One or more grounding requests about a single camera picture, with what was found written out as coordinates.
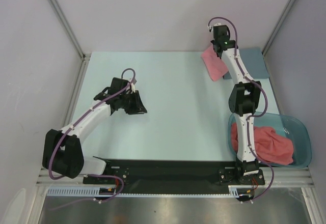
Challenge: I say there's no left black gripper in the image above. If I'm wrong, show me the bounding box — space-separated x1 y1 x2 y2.
119 90 147 115

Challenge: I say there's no pink t-shirt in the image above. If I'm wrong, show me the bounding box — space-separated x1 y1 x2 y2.
201 45 228 81
230 122 295 165

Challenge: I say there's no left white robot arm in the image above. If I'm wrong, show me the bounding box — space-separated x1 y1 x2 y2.
42 90 147 183

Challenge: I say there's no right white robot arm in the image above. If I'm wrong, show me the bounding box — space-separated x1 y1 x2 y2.
211 37 261 185

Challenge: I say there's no folded blue-grey t-shirt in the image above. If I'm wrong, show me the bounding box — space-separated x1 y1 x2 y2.
238 47 269 80

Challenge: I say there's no crumpled pink t-shirt in basin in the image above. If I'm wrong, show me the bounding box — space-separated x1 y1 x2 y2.
230 122 295 165

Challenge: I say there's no teal plastic basin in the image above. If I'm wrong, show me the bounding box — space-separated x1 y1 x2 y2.
226 112 313 169

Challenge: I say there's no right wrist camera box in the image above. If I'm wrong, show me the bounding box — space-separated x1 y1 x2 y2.
212 25 230 41

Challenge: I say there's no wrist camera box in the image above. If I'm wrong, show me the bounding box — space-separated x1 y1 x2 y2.
212 25 230 41
108 77 137 95

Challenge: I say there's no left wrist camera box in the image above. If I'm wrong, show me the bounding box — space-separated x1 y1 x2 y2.
108 77 137 95

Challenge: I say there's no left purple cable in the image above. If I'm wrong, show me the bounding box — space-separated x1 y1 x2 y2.
47 68 137 211

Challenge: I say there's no right aluminium frame post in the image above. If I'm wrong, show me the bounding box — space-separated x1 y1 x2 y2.
262 0 297 56

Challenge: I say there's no aluminium frame post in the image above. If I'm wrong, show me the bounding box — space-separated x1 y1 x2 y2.
262 0 297 56
47 0 85 60

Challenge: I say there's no white slotted cable duct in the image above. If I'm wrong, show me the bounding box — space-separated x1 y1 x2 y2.
46 186 253 199

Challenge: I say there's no left aluminium frame post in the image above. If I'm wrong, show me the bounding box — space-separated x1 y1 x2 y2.
47 0 85 60

